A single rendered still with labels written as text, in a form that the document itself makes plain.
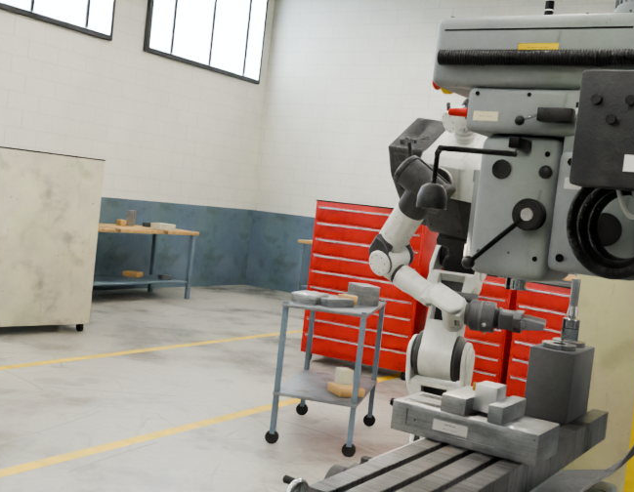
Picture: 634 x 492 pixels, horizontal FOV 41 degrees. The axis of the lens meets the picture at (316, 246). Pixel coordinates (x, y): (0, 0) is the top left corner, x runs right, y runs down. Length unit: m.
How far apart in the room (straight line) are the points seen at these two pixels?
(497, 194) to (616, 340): 1.89
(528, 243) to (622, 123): 0.43
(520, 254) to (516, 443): 0.41
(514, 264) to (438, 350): 0.78
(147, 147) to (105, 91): 1.05
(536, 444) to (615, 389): 1.90
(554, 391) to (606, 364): 1.44
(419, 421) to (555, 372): 0.49
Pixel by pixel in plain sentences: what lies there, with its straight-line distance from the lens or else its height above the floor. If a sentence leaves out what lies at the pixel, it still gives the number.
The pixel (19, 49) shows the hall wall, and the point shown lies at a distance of 10.38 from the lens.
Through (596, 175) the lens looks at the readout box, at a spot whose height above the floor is 1.53.
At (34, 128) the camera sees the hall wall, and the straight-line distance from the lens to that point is 10.50.
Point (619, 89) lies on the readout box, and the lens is 1.64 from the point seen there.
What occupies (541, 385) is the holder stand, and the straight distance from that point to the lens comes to 2.37.
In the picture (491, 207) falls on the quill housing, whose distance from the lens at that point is 1.97.
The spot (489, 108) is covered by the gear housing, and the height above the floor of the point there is 1.68.
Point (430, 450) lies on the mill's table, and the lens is 1.94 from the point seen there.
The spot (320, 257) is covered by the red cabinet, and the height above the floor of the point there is 0.95.
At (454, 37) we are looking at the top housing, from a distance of 2.03.
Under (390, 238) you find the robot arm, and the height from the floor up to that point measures 1.35.
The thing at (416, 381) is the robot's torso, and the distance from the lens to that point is 2.73.
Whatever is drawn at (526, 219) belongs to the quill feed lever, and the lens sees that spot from 1.90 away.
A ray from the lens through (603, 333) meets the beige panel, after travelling 3.78.
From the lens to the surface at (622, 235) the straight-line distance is 1.86.
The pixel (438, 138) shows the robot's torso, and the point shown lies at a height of 1.66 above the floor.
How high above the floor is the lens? 1.43
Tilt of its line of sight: 3 degrees down
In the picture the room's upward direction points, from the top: 6 degrees clockwise
